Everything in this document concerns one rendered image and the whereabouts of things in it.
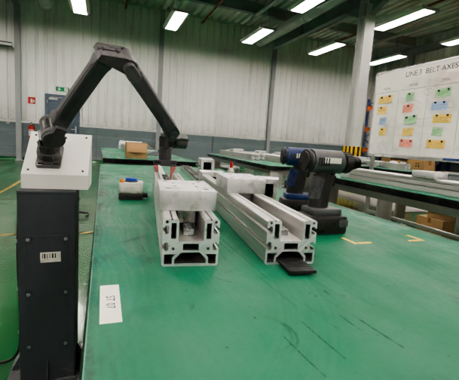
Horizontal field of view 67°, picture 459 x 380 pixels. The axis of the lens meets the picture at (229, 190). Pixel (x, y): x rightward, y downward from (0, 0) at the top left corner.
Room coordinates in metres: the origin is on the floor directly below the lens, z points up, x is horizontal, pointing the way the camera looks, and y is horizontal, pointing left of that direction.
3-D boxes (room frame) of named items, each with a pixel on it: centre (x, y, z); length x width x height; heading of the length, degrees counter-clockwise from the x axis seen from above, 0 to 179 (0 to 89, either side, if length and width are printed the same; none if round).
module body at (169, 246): (0.98, 0.16, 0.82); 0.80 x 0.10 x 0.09; 14
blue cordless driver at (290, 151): (1.15, -0.26, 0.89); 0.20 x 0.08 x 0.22; 92
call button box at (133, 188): (1.22, 0.34, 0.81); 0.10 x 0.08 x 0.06; 104
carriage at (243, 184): (1.02, -0.03, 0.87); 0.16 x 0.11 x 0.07; 14
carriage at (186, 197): (0.73, 0.10, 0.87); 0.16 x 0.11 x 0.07; 14
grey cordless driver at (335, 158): (0.92, -0.28, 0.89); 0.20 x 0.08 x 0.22; 109
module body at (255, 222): (1.02, -0.03, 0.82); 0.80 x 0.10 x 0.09; 14
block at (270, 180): (1.35, -0.13, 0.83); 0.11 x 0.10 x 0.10; 82
